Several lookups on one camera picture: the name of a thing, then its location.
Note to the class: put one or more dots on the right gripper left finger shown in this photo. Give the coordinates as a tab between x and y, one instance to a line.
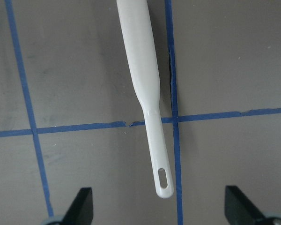
81	210

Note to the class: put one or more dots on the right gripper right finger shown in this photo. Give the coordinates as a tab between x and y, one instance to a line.
239	209

